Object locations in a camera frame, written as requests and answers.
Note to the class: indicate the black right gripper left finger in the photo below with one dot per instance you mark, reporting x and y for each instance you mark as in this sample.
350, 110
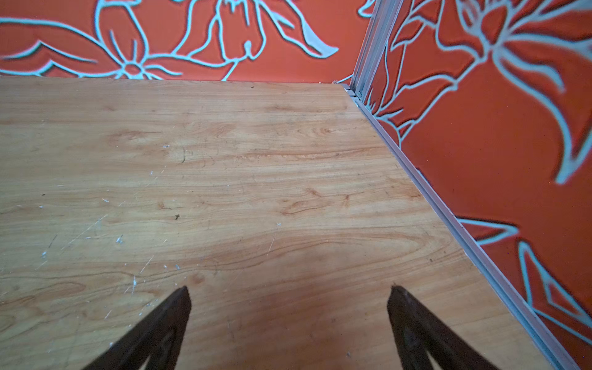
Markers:
155, 342

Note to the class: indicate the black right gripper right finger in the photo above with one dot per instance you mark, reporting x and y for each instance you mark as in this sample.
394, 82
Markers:
422, 339

